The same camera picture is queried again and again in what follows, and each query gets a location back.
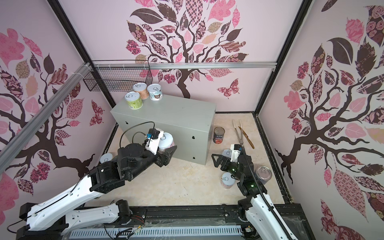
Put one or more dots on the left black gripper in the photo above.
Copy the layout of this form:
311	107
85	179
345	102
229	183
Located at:
162	158

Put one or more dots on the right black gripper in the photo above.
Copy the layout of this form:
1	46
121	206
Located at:
222	158

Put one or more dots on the pink label can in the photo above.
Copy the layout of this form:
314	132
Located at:
227	181
166	142

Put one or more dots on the teal label coconut can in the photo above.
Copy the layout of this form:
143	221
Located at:
155	92

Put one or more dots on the green label can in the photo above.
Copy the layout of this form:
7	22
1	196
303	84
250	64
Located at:
134	100

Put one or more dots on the orange label can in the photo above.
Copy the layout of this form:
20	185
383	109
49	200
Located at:
141	88

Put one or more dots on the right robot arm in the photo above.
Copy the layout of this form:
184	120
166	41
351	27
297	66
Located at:
257	208

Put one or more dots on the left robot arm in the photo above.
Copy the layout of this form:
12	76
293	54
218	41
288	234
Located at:
61	214

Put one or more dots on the teal can behind gripper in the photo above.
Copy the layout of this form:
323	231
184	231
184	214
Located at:
227	153

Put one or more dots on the red tomato can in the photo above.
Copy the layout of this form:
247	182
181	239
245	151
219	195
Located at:
218	136

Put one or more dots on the metal tongs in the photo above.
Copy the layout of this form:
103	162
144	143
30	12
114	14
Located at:
238	129

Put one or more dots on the grey metal cabinet box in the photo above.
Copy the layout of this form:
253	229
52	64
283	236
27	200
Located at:
190	122

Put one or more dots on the blue label tin can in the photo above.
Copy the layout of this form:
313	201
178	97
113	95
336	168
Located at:
264	174

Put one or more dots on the yellow label can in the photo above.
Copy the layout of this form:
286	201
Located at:
106	158

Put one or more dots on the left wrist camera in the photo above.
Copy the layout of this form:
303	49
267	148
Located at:
153	140

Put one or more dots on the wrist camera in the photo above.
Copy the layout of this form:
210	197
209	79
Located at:
236	150
153	140

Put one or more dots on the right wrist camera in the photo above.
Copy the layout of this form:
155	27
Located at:
236	150

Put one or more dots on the wooden handled knife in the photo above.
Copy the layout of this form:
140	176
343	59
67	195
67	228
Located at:
247	138

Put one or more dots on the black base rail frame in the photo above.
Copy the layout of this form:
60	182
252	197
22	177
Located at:
211	215

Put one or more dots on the white slotted cable duct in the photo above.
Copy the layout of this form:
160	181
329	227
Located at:
156	233

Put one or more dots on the black wire mesh basket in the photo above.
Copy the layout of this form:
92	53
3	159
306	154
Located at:
116	76

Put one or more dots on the left aluminium rail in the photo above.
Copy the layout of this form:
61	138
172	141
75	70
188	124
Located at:
11	150

